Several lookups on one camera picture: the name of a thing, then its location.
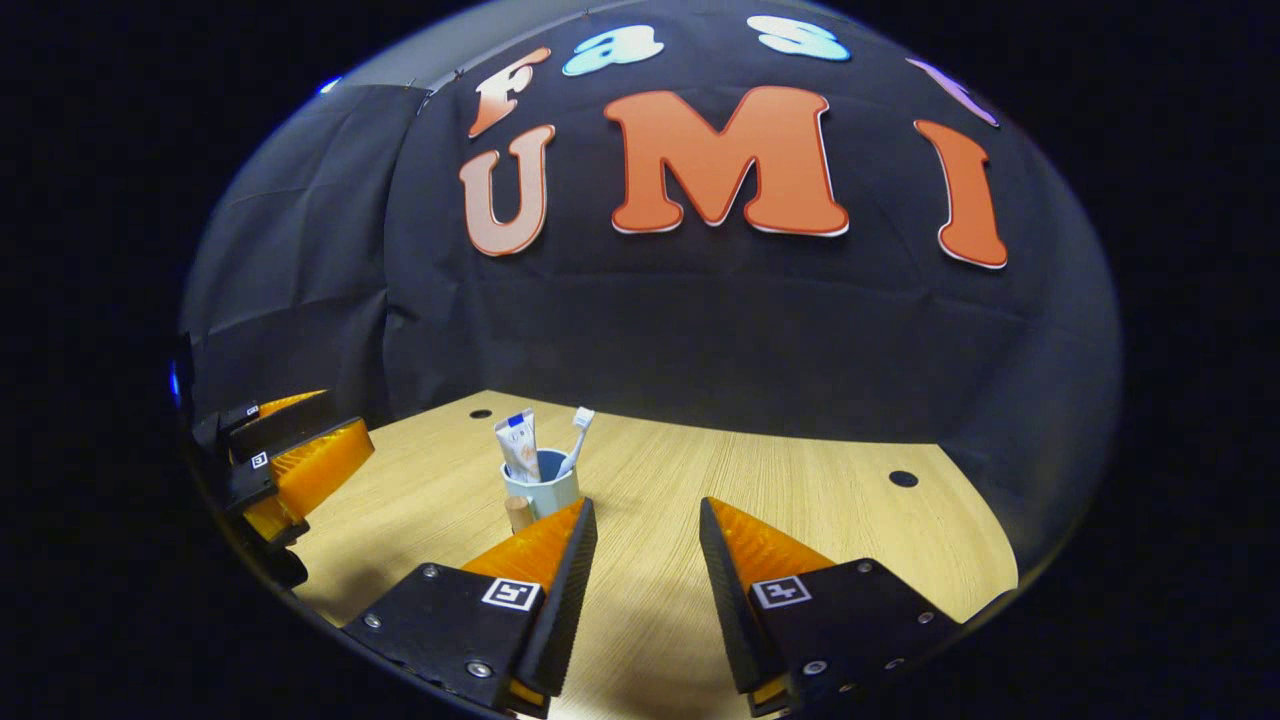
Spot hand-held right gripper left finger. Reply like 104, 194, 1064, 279
340, 497, 599, 719

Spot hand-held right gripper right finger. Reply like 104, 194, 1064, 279
698, 496, 963, 719

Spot light blue cup wooden handle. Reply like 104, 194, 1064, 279
501, 448, 581, 534

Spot white toothpaste tube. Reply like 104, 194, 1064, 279
493, 409, 542, 486

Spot white toothbrush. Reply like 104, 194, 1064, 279
556, 406, 596, 481

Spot wooden desktop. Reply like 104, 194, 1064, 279
290, 390, 1019, 720

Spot black backdrop cloth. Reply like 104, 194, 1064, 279
180, 0, 1123, 571

